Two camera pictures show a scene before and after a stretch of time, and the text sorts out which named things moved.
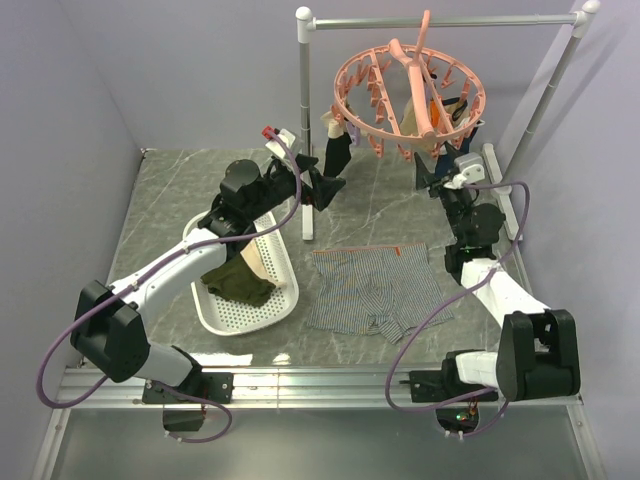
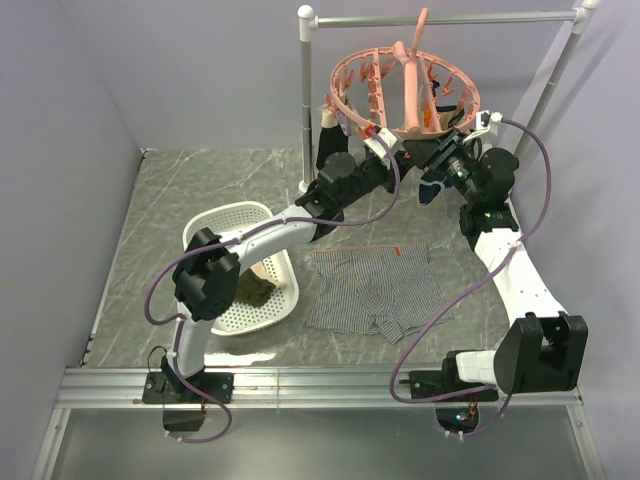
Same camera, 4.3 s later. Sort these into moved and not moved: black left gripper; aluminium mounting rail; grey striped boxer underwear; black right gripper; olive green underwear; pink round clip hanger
Moved: black left gripper; black right gripper; pink round clip hanger
Not moved: aluminium mounting rail; grey striped boxer underwear; olive green underwear
